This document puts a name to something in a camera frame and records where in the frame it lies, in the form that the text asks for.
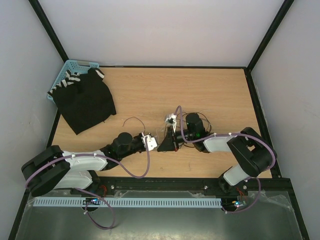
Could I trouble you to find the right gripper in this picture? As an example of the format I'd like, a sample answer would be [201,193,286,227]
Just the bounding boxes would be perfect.
[157,125,196,152]

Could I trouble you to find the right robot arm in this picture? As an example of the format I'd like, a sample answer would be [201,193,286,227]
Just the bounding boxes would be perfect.
[157,112,277,195]

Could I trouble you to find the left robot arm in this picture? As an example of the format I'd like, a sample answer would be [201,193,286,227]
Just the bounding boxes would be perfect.
[21,132,158,197]

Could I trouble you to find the right circuit board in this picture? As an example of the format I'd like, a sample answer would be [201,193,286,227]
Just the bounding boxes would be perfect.
[232,200,246,208]

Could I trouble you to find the circuit board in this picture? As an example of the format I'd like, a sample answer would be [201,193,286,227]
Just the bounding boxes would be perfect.
[82,197,101,206]
[232,200,246,208]

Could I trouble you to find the left circuit board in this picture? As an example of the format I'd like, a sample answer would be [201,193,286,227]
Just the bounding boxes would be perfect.
[82,197,101,206]

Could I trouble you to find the light blue plastic basket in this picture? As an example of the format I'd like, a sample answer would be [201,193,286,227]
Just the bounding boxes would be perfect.
[50,59,100,90]

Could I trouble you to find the black white striped cloth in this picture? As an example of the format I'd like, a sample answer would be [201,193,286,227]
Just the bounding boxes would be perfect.
[47,68,105,97]

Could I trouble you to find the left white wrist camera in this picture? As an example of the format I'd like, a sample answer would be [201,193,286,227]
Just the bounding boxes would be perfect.
[141,133,158,151]

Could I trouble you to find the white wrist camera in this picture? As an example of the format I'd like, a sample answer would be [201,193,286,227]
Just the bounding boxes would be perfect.
[141,133,158,151]
[164,113,177,133]

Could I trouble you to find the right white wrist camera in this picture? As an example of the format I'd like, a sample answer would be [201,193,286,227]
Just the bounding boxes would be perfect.
[164,113,177,133]

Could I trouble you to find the light blue slotted cable duct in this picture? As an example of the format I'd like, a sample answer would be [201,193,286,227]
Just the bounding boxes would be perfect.
[33,197,221,209]

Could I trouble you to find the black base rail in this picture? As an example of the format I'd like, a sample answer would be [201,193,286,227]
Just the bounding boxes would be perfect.
[69,176,249,197]

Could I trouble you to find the left black frame post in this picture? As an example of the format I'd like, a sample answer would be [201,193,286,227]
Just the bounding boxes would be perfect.
[28,0,69,62]

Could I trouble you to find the black frame post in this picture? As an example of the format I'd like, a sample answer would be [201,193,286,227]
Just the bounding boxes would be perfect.
[247,0,295,72]
[28,0,69,62]

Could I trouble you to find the right black frame post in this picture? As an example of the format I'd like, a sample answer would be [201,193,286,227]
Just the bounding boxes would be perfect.
[247,0,295,72]

